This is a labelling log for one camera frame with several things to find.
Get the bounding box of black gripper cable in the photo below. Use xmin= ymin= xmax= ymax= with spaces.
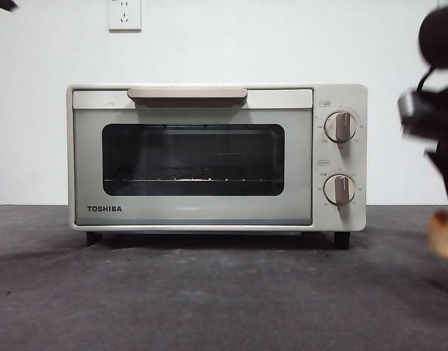
xmin=415 ymin=64 xmax=441 ymax=93

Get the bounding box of white wall socket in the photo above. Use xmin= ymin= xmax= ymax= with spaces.
xmin=107 ymin=0 xmax=142 ymax=31

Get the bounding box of cream temperature knob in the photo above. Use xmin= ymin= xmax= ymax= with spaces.
xmin=324 ymin=111 xmax=359 ymax=144

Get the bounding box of orange-brown bread roll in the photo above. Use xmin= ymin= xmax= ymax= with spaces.
xmin=427 ymin=210 xmax=448 ymax=263

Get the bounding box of cream Toshiba toaster oven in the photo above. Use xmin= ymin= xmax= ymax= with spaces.
xmin=65 ymin=82 xmax=369 ymax=251

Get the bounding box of metal wire oven rack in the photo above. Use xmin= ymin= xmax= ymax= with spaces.
xmin=102 ymin=176 xmax=284 ymax=184

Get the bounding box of glass oven door with handle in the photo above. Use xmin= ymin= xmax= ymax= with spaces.
xmin=72 ymin=87 xmax=314 ymax=227

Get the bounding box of cream timer knob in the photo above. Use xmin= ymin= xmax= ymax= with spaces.
xmin=323 ymin=173 xmax=357 ymax=206

